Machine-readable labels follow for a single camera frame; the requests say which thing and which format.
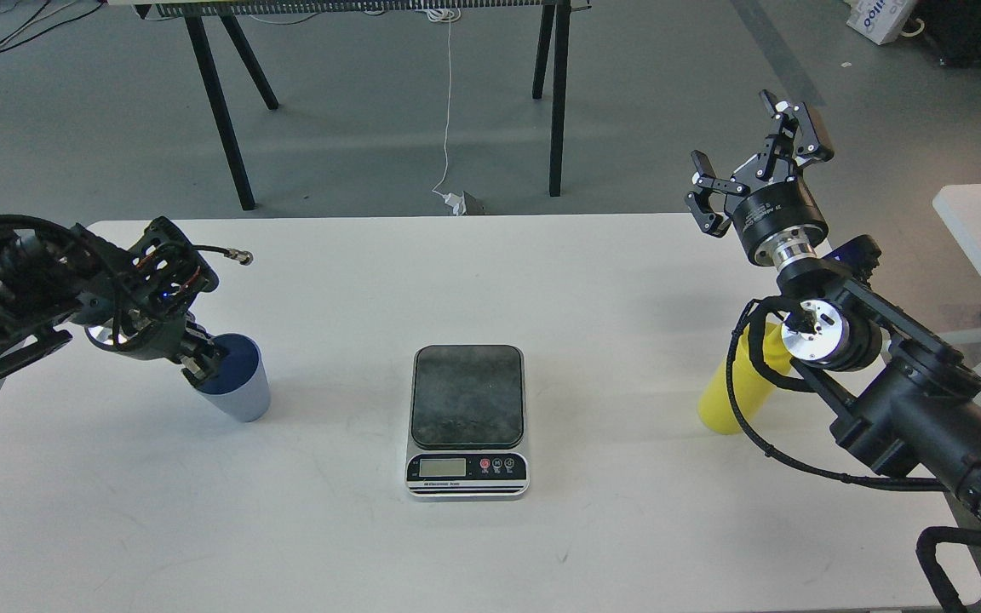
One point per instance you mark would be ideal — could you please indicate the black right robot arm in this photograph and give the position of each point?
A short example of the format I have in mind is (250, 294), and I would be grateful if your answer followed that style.
(903, 399)

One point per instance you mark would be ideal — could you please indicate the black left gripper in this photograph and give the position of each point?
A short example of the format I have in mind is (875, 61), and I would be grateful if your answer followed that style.
(148, 314)

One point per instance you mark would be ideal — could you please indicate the white power adapter on floor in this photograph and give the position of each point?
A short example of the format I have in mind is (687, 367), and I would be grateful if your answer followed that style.
(464, 204)

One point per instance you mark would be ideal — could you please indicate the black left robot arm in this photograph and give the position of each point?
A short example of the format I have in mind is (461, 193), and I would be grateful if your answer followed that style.
(50, 276)

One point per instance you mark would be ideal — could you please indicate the white cardboard box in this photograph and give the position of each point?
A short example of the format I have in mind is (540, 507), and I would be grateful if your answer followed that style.
(882, 22)

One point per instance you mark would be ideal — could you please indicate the blue ribbed plastic cup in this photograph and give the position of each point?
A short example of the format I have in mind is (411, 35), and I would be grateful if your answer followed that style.
(240, 387)

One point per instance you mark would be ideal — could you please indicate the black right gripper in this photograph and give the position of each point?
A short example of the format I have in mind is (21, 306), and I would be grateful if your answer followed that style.
(796, 139)

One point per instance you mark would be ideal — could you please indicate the digital kitchen scale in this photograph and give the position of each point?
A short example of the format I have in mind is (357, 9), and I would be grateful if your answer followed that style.
(467, 435)

